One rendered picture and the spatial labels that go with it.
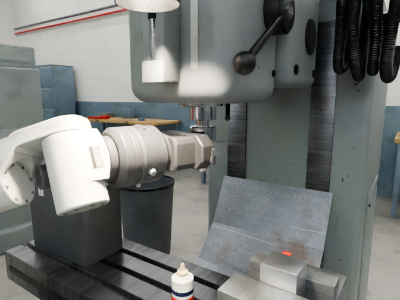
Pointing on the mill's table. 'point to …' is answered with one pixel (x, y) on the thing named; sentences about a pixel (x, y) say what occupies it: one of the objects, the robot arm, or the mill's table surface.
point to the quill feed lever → (286, 9)
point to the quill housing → (209, 55)
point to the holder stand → (77, 228)
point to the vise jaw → (252, 290)
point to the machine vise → (312, 278)
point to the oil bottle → (182, 284)
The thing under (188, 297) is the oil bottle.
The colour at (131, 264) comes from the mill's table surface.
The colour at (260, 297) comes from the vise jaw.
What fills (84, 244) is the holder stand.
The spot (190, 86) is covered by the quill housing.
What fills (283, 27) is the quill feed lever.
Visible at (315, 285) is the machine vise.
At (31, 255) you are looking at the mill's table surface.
